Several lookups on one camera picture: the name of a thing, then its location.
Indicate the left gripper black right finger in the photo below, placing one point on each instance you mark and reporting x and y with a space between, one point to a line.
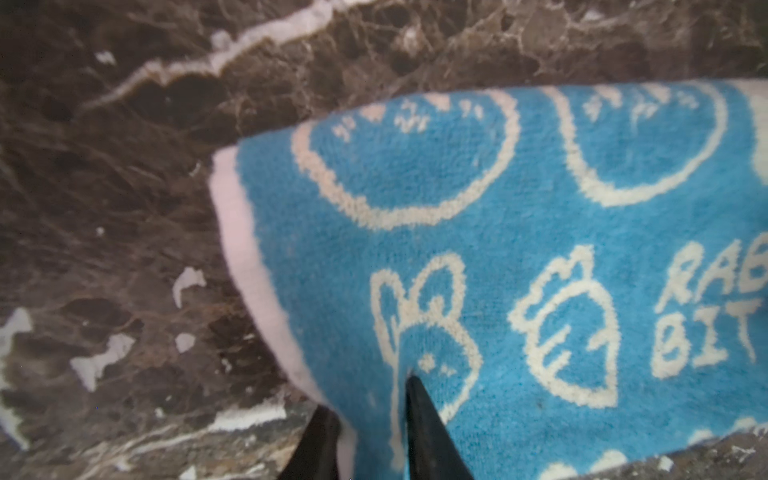
432 454

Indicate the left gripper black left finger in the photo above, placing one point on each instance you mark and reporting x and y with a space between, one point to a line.
315 457

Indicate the teal bunny print towel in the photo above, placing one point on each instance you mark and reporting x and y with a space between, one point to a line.
575 275

